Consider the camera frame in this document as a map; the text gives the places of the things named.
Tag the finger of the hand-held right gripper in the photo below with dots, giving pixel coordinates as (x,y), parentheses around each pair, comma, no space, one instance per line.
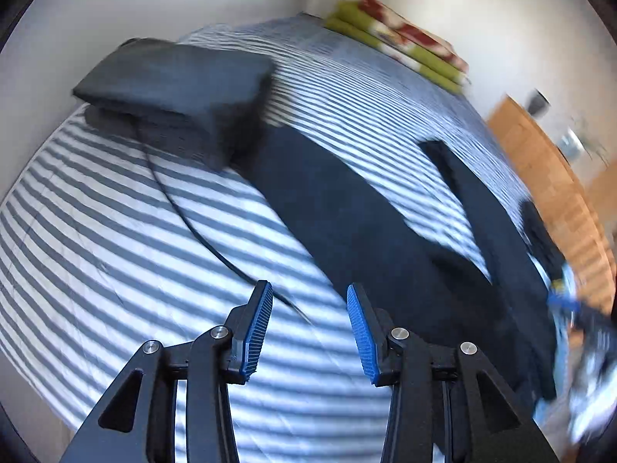
(564,300)

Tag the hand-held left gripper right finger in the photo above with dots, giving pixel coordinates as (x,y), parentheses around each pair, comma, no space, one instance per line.
(364,333)

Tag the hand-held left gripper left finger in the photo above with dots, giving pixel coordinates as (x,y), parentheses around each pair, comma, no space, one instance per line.
(254,328)

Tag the dark navy pants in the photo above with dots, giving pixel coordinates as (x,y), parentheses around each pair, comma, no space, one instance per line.
(337,212)

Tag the light blue shirt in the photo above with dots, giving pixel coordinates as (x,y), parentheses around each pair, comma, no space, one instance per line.
(547,270)

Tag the black garment yellow stripes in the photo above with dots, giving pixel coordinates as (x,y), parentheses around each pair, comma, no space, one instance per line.
(540,236)

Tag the potted plant white pot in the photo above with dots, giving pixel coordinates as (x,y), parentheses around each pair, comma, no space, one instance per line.
(572,144)

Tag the blue white striped bed cover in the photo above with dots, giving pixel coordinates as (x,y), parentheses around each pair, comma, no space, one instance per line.
(96,226)

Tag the dark vase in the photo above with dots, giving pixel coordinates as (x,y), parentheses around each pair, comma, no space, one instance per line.
(539,102)

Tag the folded dark grey garments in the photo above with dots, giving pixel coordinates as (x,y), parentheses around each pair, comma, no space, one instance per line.
(168,82)

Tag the folded green floral blanket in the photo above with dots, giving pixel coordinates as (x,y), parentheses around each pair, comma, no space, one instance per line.
(438,70)

